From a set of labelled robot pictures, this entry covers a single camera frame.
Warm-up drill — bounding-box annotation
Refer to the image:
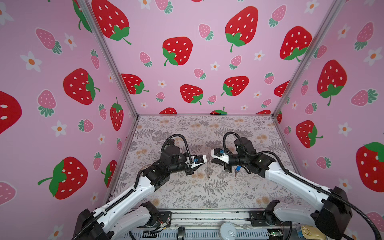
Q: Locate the aluminium front rail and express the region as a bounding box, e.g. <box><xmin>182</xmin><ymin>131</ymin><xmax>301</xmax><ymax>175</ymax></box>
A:
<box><xmin>86</xmin><ymin>208</ymin><xmax>340</xmax><ymax>240</ymax></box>

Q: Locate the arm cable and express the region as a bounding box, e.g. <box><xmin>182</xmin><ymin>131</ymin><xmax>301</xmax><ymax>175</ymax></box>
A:
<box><xmin>160</xmin><ymin>133</ymin><xmax>193</xmax><ymax>160</ymax></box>
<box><xmin>222</xmin><ymin>131</ymin><xmax>382</xmax><ymax>240</ymax></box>

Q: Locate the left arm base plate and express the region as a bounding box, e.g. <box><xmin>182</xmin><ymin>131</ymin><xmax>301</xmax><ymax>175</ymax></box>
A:
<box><xmin>139</xmin><ymin>211</ymin><xmax>172</xmax><ymax>229</ymax></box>

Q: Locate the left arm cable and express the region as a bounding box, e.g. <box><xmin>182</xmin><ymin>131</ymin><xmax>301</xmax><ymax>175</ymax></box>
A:
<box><xmin>160</xmin><ymin>133</ymin><xmax>193</xmax><ymax>160</ymax></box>

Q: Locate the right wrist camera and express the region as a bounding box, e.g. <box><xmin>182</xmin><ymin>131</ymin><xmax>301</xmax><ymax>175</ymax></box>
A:
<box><xmin>211</xmin><ymin>148</ymin><xmax>229</xmax><ymax>164</ymax></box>

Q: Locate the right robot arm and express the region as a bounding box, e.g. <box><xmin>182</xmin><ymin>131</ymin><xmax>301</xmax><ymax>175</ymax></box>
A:
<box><xmin>211</xmin><ymin>138</ymin><xmax>353</xmax><ymax>240</ymax></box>

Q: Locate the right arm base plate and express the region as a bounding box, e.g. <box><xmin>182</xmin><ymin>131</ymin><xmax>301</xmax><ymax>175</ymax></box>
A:
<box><xmin>246</xmin><ymin>211</ymin><xmax>290</xmax><ymax>227</ymax></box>

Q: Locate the gold computer mouse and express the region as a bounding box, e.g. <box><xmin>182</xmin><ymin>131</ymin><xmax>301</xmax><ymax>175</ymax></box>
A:
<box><xmin>298</xmin><ymin>226</ymin><xmax>327</xmax><ymax>240</ymax></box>

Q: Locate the blue-capped key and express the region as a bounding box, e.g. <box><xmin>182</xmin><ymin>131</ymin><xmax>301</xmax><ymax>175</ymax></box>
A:
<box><xmin>235</xmin><ymin>166</ymin><xmax>242</xmax><ymax>178</ymax></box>

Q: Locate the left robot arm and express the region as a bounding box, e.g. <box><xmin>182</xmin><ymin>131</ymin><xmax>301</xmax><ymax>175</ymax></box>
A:
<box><xmin>73</xmin><ymin>145</ymin><xmax>208</xmax><ymax>240</ymax></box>

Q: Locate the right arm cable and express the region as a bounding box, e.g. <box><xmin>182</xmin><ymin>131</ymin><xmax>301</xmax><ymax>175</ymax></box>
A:
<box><xmin>222</xmin><ymin>131</ymin><xmax>382</xmax><ymax>240</ymax></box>

